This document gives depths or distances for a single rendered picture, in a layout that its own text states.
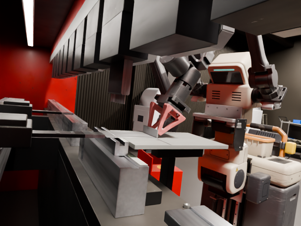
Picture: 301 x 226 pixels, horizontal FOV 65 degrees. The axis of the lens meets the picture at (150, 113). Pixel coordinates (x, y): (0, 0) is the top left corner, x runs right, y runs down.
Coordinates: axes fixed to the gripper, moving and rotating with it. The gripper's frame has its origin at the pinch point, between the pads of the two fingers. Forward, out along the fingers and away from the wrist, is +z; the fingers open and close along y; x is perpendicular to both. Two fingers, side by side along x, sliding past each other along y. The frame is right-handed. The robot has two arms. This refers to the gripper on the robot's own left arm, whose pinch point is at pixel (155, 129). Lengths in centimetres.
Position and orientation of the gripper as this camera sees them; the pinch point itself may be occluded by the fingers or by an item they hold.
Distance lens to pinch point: 62.5
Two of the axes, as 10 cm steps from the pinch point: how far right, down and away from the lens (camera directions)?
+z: -5.3, 8.3, -1.7
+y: 4.4, 1.0, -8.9
